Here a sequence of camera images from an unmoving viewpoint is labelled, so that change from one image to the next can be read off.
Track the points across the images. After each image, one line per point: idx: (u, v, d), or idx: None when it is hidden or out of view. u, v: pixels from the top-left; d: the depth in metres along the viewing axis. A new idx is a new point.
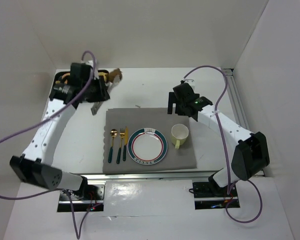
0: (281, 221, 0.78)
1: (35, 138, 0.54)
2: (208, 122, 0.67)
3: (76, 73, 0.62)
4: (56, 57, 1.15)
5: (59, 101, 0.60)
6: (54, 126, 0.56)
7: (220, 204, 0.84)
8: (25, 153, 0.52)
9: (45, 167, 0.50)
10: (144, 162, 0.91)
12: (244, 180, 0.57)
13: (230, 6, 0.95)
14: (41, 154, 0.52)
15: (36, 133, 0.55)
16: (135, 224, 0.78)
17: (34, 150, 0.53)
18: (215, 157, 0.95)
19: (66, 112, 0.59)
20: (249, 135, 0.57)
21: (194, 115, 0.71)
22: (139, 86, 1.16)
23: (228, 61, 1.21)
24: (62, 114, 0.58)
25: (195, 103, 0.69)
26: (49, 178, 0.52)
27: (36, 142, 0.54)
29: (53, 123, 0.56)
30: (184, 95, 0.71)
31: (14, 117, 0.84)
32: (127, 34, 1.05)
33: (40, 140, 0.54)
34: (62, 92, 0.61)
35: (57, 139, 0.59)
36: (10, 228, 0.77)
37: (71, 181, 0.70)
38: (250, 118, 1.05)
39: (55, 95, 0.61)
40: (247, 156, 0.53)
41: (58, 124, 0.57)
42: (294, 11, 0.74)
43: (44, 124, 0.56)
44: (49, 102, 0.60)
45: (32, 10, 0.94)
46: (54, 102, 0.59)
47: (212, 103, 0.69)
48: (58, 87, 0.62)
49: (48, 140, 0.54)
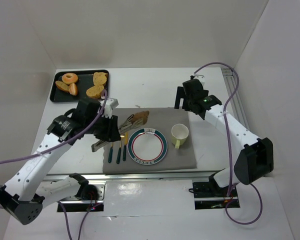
0: (281, 220, 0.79)
1: (20, 171, 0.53)
2: (216, 122, 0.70)
3: (82, 110, 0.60)
4: (56, 57, 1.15)
5: (56, 137, 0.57)
6: (42, 163, 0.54)
7: (219, 204, 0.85)
8: (7, 183, 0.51)
9: (20, 206, 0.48)
10: (144, 162, 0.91)
12: (245, 184, 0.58)
13: (230, 6, 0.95)
14: (20, 191, 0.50)
15: (24, 165, 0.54)
16: (135, 224, 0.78)
17: (16, 184, 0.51)
18: (216, 157, 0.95)
19: (59, 149, 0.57)
20: (256, 140, 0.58)
21: (201, 113, 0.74)
22: (139, 86, 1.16)
23: (228, 61, 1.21)
24: (54, 151, 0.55)
25: (203, 101, 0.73)
26: (24, 215, 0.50)
27: (20, 176, 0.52)
29: (42, 159, 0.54)
30: (193, 92, 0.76)
31: (14, 118, 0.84)
32: (127, 34, 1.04)
33: (24, 175, 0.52)
34: (62, 127, 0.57)
35: (45, 173, 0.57)
36: (9, 229, 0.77)
37: (61, 193, 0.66)
38: (250, 118, 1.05)
39: (54, 129, 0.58)
40: (252, 161, 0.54)
41: (47, 161, 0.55)
42: (294, 12, 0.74)
43: (34, 158, 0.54)
44: (46, 135, 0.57)
45: (32, 9, 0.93)
46: (51, 137, 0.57)
47: (221, 103, 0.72)
48: (59, 120, 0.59)
49: (32, 177, 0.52)
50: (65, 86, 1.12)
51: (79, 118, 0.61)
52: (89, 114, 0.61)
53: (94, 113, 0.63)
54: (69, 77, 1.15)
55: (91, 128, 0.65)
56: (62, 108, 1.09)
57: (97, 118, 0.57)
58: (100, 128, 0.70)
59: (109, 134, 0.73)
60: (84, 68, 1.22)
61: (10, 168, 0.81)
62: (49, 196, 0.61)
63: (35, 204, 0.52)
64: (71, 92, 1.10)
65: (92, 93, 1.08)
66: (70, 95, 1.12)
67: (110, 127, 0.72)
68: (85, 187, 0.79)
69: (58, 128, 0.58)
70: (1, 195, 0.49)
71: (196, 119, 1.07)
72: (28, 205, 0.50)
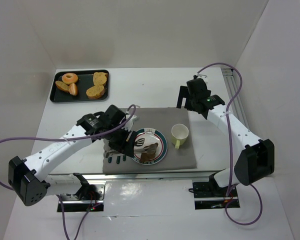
0: (280, 221, 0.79)
1: (43, 150, 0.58)
2: (217, 122, 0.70)
3: (110, 114, 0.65)
4: (56, 57, 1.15)
5: (82, 130, 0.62)
6: (65, 149, 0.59)
7: (220, 203, 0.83)
8: (28, 158, 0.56)
9: (33, 182, 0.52)
10: (144, 162, 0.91)
12: (245, 185, 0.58)
13: (230, 6, 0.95)
14: (38, 168, 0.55)
15: (47, 146, 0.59)
16: (135, 224, 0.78)
17: (37, 161, 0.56)
18: (216, 158, 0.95)
19: (83, 142, 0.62)
20: (257, 141, 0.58)
21: (204, 112, 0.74)
22: (139, 86, 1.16)
23: (229, 61, 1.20)
24: (78, 142, 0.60)
25: (207, 100, 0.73)
26: (30, 194, 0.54)
27: (41, 155, 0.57)
29: (66, 145, 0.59)
30: (196, 91, 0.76)
31: (14, 118, 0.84)
32: (127, 34, 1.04)
33: (46, 155, 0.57)
34: (89, 123, 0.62)
35: (64, 159, 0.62)
36: (10, 228, 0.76)
37: (65, 187, 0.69)
38: (250, 118, 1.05)
39: (82, 123, 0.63)
40: (253, 161, 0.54)
41: (70, 148, 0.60)
42: (294, 12, 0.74)
43: (59, 142, 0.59)
44: (75, 126, 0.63)
45: (32, 9, 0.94)
46: (78, 128, 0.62)
47: (224, 103, 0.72)
48: (89, 117, 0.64)
49: (52, 158, 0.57)
50: (65, 86, 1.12)
51: (105, 121, 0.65)
52: (114, 121, 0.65)
53: (118, 121, 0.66)
54: (69, 77, 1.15)
55: (111, 136, 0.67)
56: (62, 108, 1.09)
57: (121, 125, 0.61)
58: (118, 139, 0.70)
59: (123, 146, 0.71)
60: (84, 68, 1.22)
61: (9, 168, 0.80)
62: (53, 185, 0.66)
63: (42, 188, 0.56)
64: (71, 92, 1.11)
65: (93, 93, 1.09)
66: (70, 95, 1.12)
67: (125, 140, 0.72)
68: (86, 185, 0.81)
69: (86, 123, 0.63)
70: (18, 168, 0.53)
71: (195, 119, 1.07)
72: (37, 186, 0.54)
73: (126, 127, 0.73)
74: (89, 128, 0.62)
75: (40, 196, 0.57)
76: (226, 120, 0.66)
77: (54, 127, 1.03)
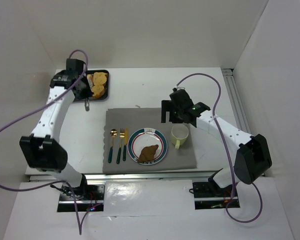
0: (281, 221, 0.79)
1: (41, 119, 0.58)
2: (207, 128, 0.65)
3: (72, 66, 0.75)
4: (56, 57, 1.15)
5: (61, 88, 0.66)
6: (58, 108, 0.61)
7: (219, 203, 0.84)
8: (34, 132, 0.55)
9: (54, 142, 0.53)
10: (144, 162, 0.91)
12: (249, 184, 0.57)
13: (230, 6, 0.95)
14: (49, 131, 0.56)
15: (41, 116, 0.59)
16: (135, 224, 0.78)
17: (43, 128, 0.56)
18: (215, 158, 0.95)
19: (67, 97, 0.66)
20: (250, 138, 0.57)
21: (192, 121, 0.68)
22: (139, 86, 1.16)
23: (229, 61, 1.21)
24: (64, 99, 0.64)
25: (192, 109, 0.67)
26: (57, 157, 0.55)
27: (43, 122, 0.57)
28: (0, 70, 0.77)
29: (57, 104, 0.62)
30: (181, 102, 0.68)
31: (14, 117, 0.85)
32: (127, 34, 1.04)
33: (47, 120, 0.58)
34: (62, 80, 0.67)
35: (59, 123, 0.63)
36: (9, 228, 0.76)
37: (71, 179, 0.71)
38: (250, 118, 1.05)
39: (56, 84, 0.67)
40: (250, 159, 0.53)
41: (61, 107, 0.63)
42: (294, 11, 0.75)
43: (49, 106, 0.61)
44: (51, 89, 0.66)
45: (33, 10, 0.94)
46: (55, 89, 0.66)
47: (209, 108, 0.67)
48: (58, 77, 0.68)
49: (54, 119, 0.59)
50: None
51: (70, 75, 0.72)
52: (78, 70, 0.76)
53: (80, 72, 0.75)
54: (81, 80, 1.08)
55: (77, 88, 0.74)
56: None
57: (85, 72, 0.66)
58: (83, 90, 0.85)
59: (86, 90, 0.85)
60: None
61: (9, 168, 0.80)
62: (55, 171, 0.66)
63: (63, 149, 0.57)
64: None
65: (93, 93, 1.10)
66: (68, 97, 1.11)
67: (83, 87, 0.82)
68: (84, 180, 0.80)
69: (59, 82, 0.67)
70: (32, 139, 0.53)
71: None
72: (59, 145, 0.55)
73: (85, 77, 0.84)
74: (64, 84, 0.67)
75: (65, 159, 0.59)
76: (215, 125, 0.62)
77: None
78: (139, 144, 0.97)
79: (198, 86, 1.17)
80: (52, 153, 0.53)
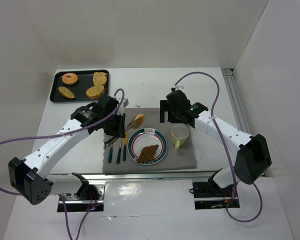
0: (280, 221, 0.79)
1: (40, 148, 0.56)
2: (206, 129, 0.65)
3: (103, 104, 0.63)
4: (56, 57, 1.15)
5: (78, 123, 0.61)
6: (63, 144, 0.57)
7: (219, 203, 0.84)
8: (26, 158, 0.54)
9: (37, 180, 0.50)
10: (144, 162, 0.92)
12: (249, 184, 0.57)
13: (230, 6, 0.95)
14: (39, 165, 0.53)
15: (43, 145, 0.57)
16: (135, 224, 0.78)
17: (36, 159, 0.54)
18: (215, 158, 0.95)
19: (80, 135, 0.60)
20: (249, 138, 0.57)
21: (191, 122, 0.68)
22: (139, 87, 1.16)
23: (229, 62, 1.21)
24: (75, 136, 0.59)
25: (190, 109, 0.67)
26: (35, 192, 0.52)
27: (40, 152, 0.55)
28: None
29: (64, 139, 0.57)
30: (178, 103, 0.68)
31: (14, 118, 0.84)
32: (127, 34, 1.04)
33: (45, 152, 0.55)
34: (84, 115, 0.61)
35: (62, 156, 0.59)
36: (9, 229, 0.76)
37: (66, 185, 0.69)
38: (250, 118, 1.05)
39: (77, 116, 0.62)
40: (251, 159, 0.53)
41: (68, 143, 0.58)
42: (294, 11, 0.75)
43: (56, 138, 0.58)
44: (69, 120, 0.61)
45: (33, 10, 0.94)
46: (73, 122, 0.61)
47: (207, 108, 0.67)
48: (82, 110, 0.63)
49: (51, 153, 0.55)
50: (68, 92, 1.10)
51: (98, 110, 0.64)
52: (108, 109, 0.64)
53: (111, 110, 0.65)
54: (69, 77, 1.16)
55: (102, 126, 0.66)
56: (61, 108, 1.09)
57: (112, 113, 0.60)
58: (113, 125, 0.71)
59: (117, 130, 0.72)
60: (84, 68, 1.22)
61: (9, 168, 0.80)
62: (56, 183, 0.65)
63: (47, 185, 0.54)
64: (67, 95, 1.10)
65: (92, 93, 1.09)
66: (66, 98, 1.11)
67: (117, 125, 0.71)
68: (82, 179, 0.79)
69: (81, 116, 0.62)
70: (21, 166, 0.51)
71: None
72: (42, 182, 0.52)
73: (118, 112, 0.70)
74: (84, 120, 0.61)
75: (45, 193, 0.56)
76: (214, 126, 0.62)
77: (54, 128, 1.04)
78: (139, 144, 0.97)
79: (198, 86, 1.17)
80: (30, 189, 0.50)
